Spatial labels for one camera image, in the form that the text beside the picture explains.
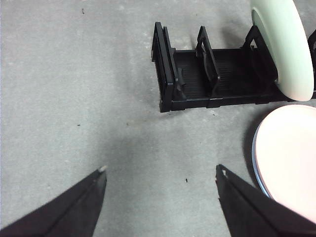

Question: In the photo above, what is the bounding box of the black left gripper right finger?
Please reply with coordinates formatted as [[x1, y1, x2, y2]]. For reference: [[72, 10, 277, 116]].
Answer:
[[215, 164, 316, 237]]

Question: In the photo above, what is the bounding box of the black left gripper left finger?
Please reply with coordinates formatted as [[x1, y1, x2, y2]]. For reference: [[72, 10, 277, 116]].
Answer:
[[0, 165, 108, 237]]

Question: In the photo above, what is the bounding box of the blue round plate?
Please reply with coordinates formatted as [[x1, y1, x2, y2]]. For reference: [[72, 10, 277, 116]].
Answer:
[[252, 137, 273, 198]]

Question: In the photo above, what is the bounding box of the pink round plate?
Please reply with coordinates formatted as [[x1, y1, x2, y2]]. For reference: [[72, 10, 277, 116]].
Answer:
[[254, 104, 316, 220]]

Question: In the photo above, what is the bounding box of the green round plate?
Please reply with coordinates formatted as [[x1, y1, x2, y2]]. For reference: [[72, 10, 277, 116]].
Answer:
[[250, 0, 316, 102]]

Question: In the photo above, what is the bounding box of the black plastic dish rack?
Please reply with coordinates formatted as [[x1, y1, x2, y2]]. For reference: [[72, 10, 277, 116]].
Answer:
[[150, 21, 316, 114]]

